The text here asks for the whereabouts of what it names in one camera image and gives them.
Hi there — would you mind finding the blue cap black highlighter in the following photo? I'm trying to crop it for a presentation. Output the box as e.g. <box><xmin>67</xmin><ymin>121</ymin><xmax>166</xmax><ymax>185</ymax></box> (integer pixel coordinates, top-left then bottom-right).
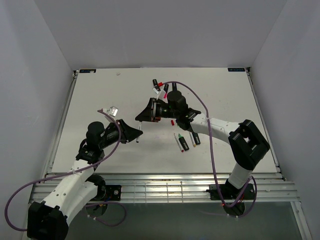
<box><xmin>152</xmin><ymin>79</ymin><xmax>159</xmax><ymax>87</ymax></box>

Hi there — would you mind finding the green cap black highlighter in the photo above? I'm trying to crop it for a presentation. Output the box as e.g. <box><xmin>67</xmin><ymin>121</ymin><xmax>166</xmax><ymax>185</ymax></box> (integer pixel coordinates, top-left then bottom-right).
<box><xmin>178</xmin><ymin>133</ymin><xmax>190</xmax><ymax>151</ymax></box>

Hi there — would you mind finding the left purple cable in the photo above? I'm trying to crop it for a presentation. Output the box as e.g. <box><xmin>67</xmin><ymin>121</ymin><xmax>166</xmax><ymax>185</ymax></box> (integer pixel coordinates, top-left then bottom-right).
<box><xmin>4</xmin><ymin>108</ymin><xmax>128</xmax><ymax>232</ymax></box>

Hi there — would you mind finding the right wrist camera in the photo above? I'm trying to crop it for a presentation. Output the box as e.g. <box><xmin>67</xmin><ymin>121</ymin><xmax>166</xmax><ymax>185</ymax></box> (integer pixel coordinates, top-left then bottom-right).
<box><xmin>152</xmin><ymin>86</ymin><xmax>164</xmax><ymax>100</ymax></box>

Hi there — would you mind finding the blue corner label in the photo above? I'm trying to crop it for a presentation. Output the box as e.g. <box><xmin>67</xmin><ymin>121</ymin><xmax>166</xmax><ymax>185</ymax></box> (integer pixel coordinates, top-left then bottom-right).
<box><xmin>79</xmin><ymin>69</ymin><xmax>97</xmax><ymax>74</ymax></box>
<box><xmin>227</xmin><ymin>67</ymin><xmax>246</xmax><ymax>72</ymax></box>

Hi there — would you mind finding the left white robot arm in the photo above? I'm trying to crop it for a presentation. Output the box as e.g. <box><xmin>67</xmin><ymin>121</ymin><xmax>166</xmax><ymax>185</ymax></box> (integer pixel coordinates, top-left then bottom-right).
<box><xmin>27</xmin><ymin>119</ymin><xmax>143</xmax><ymax>240</ymax></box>

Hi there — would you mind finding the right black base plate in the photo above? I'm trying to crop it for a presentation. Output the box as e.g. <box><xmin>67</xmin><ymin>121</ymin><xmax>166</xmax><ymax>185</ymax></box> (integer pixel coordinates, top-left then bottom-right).
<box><xmin>206</xmin><ymin>183</ymin><xmax>255</xmax><ymax>200</ymax></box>

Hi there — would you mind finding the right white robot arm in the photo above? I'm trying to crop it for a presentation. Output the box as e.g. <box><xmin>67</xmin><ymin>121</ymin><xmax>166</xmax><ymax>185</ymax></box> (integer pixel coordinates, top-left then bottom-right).
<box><xmin>135</xmin><ymin>91</ymin><xmax>270</xmax><ymax>199</ymax></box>

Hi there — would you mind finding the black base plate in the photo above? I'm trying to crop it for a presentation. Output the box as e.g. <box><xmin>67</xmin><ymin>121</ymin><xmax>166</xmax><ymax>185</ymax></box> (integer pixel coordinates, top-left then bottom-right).
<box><xmin>206</xmin><ymin>183</ymin><xmax>255</xmax><ymax>200</ymax></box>
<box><xmin>91</xmin><ymin>185</ymin><xmax>122</xmax><ymax>202</ymax></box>

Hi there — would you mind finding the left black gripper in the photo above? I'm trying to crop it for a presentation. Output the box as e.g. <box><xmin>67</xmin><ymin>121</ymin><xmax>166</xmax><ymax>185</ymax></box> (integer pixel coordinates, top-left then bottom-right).
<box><xmin>99</xmin><ymin>119</ymin><xmax>143</xmax><ymax>150</ymax></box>

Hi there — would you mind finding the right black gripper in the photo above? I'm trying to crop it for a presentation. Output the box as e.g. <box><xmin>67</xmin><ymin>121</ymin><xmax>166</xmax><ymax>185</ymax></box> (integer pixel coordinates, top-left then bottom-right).
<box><xmin>135</xmin><ymin>98</ymin><xmax>179</xmax><ymax>123</ymax></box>

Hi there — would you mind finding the pink cap black highlighter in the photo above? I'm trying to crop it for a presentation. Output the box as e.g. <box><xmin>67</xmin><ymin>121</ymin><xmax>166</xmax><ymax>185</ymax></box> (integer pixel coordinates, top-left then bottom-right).
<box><xmin>163</xmin><ymin>84</ymin><xmax>169</xmax><ymax>99</ymax></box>

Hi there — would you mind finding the left blue corner label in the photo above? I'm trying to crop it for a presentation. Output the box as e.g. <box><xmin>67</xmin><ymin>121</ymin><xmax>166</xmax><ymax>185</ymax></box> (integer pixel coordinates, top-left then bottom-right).
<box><xmin>79</xmin><ymin>69</ymin><xmax>97</xmax><ymax>74</ymax></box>

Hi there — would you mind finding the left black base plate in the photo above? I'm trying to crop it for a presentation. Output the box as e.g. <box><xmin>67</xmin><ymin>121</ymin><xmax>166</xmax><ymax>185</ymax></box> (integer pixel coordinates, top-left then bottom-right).
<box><xmin>91</xmin><ymin>185</ymin><xmax>122</xmax><ymax>202</ymax></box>

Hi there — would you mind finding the purple cable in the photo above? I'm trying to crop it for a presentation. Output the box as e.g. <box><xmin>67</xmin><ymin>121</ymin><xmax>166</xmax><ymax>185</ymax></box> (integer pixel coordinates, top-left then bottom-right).
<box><xmin>4</xmin><ymin>108</ymin><xmax>128</xmax><ymax>232</ymax></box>
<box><xmin>158</xmin><ymin>80</ymin><xmax>258</xmax><ymax>218</ymax></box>

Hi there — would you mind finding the purple cap black highlighter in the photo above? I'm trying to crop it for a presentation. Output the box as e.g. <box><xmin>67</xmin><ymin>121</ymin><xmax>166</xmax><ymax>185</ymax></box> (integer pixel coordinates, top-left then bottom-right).
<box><xmin>172</xmin><ymin>82</ymin><xmax>178</xmax><ymax>92</ymax></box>

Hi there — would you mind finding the orange black highlighter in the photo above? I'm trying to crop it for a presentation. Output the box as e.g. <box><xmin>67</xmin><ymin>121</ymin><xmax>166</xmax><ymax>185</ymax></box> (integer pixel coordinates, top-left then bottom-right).
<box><xmin>193</xmin><ymin>133</ymin><xmax>201</xmax><ymax>145</ymax></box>

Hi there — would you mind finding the red cap white marker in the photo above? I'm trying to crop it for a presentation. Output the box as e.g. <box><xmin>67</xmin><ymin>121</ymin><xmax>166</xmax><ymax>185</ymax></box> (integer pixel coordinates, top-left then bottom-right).
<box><xmin>173</xmin><ymin>133</ymin><xmax>184</xmax><ymax>153</ymax></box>

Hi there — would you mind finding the yellow cap white marker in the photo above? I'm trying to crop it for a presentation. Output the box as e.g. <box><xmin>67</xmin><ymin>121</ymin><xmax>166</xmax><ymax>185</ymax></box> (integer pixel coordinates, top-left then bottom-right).
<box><xmin>188</xmin><ymin>132</ymin><xmax>197</xmax><ymax>148</ymax></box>

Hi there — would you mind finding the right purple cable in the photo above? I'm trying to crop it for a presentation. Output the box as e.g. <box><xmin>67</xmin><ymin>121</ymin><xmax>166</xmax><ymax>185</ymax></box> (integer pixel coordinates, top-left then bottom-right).
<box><xmin>158</xmin><ymin>80</ymin><xmax>258</xmax><ymax>218</ymax></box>

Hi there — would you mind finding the right blue corner label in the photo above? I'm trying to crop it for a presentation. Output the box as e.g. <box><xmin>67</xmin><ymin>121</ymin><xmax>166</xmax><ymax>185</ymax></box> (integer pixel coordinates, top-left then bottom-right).
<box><xmin>227</xmin><ymin>67</ymin><xmax>246</xmax><ymax>72</ymax></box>

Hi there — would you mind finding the aluminium frame rail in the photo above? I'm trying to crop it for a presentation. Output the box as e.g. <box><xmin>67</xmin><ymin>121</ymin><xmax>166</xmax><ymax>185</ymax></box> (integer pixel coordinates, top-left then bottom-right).
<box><xmin>28</xmin><ymin>173</ymin><xmax>301</xmax><ymax>205</ymax></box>

